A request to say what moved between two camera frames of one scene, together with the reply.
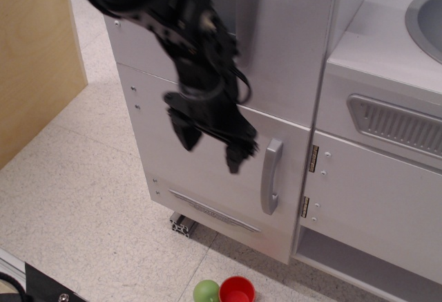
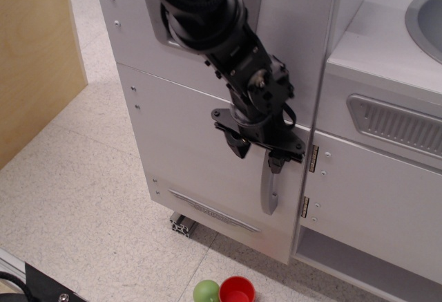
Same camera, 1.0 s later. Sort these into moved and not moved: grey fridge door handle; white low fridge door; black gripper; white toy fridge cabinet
Moved: black gripper
Not moved: white low fridge door; grey fridge door handle; white toy fridge cabinet
